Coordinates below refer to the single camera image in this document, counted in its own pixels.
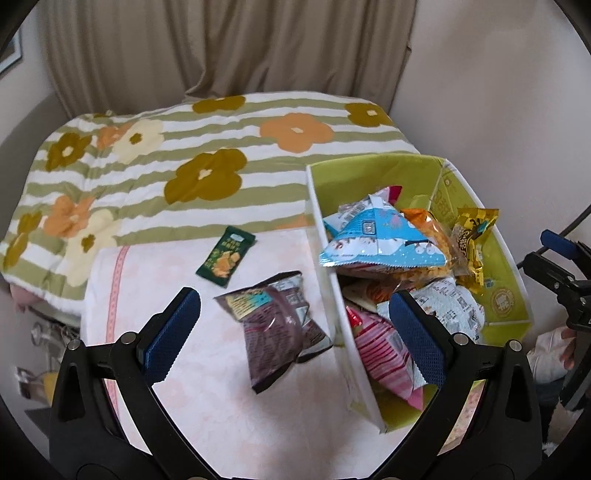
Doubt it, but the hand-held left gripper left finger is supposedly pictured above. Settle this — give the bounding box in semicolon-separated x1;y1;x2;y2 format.
48;287;218;480

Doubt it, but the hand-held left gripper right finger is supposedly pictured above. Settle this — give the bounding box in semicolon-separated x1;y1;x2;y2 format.
374;290;543;480

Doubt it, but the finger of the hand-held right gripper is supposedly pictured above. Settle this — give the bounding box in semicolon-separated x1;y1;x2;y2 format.
523;251;591;330
540;229;591;278

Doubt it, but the pink striped snack bag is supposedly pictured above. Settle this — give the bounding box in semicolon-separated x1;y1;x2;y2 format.
346;307;439;411

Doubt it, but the grey white printed snack bag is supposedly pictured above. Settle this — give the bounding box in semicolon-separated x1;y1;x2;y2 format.
406;277;485;344

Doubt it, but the green cardboard box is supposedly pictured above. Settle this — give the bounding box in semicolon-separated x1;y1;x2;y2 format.
305;154;532;435

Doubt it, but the clear waffle cookie packet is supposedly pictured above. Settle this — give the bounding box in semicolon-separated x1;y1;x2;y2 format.
342;277;398;319

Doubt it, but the yellow snack packet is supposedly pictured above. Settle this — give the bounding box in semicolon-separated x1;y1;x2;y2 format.
450;208;500;294

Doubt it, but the dark purple snack bag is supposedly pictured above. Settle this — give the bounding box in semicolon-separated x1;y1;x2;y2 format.
213;271;333;394

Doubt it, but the orange and cream snack bag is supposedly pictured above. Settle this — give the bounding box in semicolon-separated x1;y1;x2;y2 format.
399;208;462;282

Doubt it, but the blue and white snack bag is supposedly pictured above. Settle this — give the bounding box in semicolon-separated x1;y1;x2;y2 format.
320;190;448;271

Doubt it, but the person's right hand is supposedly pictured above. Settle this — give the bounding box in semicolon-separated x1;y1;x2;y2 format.
527;327;578;384

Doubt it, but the small dark green snack packet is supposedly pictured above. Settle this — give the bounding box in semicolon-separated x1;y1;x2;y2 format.
196;226;257;281

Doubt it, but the pink plush cushion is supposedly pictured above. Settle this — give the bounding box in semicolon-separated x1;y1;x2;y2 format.
7;284;33;312

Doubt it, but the green striped floral blanket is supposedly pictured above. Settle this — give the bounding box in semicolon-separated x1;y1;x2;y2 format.
0;90;421;317

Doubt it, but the beige curtain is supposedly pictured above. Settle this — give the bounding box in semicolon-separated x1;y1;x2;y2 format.
39;0;416;121

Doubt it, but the black cable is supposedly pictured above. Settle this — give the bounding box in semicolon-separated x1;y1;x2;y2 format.
516;210;591;273

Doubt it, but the framed wall picture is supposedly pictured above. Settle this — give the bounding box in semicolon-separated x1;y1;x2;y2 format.
0;28;23;77

